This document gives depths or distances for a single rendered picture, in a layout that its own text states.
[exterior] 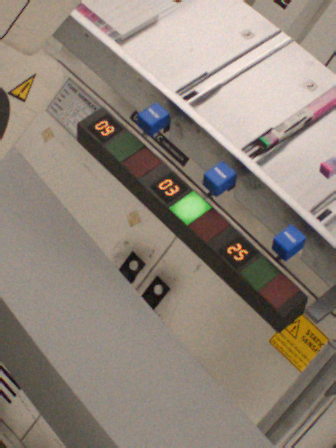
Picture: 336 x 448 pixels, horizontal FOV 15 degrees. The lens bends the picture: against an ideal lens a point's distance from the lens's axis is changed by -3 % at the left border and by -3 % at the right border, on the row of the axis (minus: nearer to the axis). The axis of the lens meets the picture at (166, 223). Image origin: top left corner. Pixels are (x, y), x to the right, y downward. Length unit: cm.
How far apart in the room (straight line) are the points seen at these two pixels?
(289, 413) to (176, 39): 48
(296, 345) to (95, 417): 79
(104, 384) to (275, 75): 61
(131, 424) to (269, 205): 49
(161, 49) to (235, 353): 46
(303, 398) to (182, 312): 43
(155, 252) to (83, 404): 87
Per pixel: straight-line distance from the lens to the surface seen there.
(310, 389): 138
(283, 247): 134
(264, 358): 172
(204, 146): 143
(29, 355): 99
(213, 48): 152
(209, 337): 176
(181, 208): 138
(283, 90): 149
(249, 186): 140
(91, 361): 102
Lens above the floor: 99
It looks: 15 degrees down
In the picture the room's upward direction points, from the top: 37 degrees clockwise
